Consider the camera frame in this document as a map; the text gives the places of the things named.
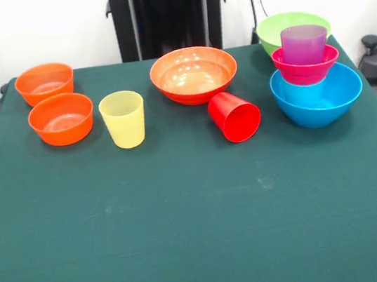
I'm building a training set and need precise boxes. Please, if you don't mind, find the red cup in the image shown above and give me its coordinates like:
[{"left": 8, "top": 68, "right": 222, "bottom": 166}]
[{"left": 205, "top": 86, "right": 265, "bottom": 147}]

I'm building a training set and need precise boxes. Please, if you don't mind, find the large orange bowl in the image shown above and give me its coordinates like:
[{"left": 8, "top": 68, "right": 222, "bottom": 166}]
[{"left": 146, "top": 40, "right": 243, "bottom": 112}]

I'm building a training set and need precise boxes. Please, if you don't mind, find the small orange bowl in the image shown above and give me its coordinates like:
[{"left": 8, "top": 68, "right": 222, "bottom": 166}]
[
  {"left": 24, "top": 89, "right": 99, "bottom": 152},
  {"left": 12, "top": 59, "right": 79, "bottom": 110}
]

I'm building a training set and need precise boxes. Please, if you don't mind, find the green bowl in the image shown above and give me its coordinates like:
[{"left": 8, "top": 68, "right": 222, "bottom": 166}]
[{"left": 254, "top": 6, "right": 336, "bottom": 60}]

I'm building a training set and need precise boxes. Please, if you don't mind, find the pink bowl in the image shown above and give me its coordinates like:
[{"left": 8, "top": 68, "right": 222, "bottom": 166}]
[{"left": 269, "top": 39, "right": 344, "bottom": 91}]

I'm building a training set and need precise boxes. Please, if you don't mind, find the purple cup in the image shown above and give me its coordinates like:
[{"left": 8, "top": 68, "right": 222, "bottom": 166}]
[{"left": 278, "top": 20, "right": 333, "bottom": 70}]

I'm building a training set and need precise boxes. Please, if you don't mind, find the yellow cup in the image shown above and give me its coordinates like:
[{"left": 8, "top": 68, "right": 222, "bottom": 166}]
[{"left": 95, "top": 87, "right": 151, "bottom": 153}]

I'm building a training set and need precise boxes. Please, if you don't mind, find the dark green table cloth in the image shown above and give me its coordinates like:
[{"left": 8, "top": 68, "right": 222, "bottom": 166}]
[{"left": 0, "top": 23, "right": 377, "bottom": 282}]

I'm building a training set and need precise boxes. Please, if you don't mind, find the blue bowl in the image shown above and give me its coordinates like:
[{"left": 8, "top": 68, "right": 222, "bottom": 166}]
[{"left": 267, "top": 57, "right": 369, "bottom": 135}]

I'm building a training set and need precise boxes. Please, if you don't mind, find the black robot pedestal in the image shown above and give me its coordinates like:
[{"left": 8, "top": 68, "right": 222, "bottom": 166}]
[{"left": 104, "top": 0, "right": 234, "bottom": 66}]

